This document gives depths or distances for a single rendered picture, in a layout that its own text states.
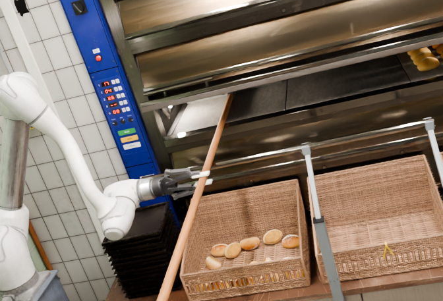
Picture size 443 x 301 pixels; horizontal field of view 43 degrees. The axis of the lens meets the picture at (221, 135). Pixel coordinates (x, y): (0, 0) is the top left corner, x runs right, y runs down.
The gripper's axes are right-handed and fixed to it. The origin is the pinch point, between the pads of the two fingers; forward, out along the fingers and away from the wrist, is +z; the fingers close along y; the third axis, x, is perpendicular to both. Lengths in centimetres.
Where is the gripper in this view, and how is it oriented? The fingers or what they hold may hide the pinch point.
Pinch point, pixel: (202, 178)
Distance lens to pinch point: 220.8
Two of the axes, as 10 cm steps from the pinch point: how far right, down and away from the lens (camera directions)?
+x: -1.4, 4.0, -9.0
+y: 2.7, 8.9, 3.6
